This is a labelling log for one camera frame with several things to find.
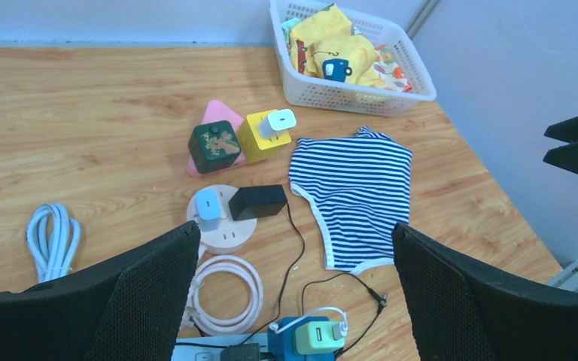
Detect dark green cube charger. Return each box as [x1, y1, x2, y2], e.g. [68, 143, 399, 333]
[188, 120, 242, 174]

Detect blue cube charger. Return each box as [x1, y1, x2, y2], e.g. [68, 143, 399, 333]
[266, 316, 335, 361]

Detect blue striped shirt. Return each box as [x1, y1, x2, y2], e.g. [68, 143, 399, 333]
[288, 126, 412, 275]

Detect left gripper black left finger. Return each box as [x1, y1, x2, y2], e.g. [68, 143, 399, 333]
[0, 221, 200, 360]

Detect white usb cable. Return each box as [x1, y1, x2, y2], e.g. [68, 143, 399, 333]
[268, 306, 350, 335]

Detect pink round power strip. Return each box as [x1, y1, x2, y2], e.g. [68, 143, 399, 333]
[186, 184, 257, 257]

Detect light blue power cord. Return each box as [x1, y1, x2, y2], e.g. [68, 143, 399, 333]
[26, 202, 82, 284]

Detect light blue small charger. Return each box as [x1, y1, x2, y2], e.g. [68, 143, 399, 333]
[195, 188, 222, 232]

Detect white cube charger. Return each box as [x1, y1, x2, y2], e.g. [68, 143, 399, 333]
[257, 109, 297, 140]

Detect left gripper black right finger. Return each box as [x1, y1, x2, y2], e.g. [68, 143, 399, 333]
[392, 223, 578, 360]

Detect white plastic basket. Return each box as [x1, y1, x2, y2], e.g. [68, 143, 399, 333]
[269, 1, 437, 117]

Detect pink triangular power strip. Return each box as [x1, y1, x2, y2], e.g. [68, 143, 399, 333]
[187, 99, 247, 177]

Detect light blue power strip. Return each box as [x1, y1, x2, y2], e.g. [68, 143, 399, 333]
[171, 335, 247, 361]

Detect yellow clothes in basket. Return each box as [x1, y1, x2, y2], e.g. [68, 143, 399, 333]
[281, 4, 412, 93]

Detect yellow power adapter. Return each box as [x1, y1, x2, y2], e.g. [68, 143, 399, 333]
[236, 109, 292, 164]

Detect pink coiled cable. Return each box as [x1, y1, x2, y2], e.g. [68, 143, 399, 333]
[179, 255, 265, 338]

